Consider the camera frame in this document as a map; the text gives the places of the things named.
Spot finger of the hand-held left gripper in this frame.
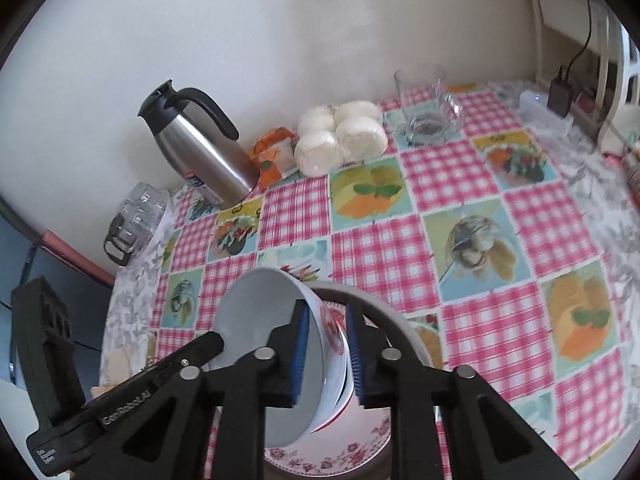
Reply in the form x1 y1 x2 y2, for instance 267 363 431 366
149 331 225 382

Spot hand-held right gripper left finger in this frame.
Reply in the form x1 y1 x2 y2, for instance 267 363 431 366
75 298 311 480

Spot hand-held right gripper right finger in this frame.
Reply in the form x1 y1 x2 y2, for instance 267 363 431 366
346 301 583 480

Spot red rim strawberry bowl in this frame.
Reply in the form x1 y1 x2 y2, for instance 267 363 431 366
307 345 353 435

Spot stainless steel basin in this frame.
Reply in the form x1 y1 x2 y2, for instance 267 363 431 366
307 281 437 376

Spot small pale blue bowl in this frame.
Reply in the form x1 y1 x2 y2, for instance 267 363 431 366
212 268 351 448

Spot floral round plate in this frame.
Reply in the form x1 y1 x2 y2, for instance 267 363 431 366
264 402 397 477

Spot grey floral tablecloth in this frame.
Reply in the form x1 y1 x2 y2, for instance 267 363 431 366
98 77 640 471

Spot pink checked tablecloth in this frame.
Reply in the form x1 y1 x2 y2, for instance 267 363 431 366
150 80 636 476

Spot dark blue furniture panel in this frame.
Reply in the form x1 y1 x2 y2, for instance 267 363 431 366
0 220 116 391

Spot clear glass cup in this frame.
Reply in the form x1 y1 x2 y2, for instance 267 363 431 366
131 182 169 221
119 200 156 246

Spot orange snack packet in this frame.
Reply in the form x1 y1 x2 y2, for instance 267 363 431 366
251 127 300 190

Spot stainless steel thermos jug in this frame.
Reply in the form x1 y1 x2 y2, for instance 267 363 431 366
137 79 261 208

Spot pack of white steamed buns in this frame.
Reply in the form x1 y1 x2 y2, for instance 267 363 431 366
294 101 390 178

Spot clear glass mug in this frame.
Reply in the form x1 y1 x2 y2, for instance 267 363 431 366
393 64 467 147

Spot white power strip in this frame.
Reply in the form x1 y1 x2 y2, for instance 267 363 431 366
519 90 576 137

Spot black charger cable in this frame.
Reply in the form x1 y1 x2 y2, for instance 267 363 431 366
567 0 596 78

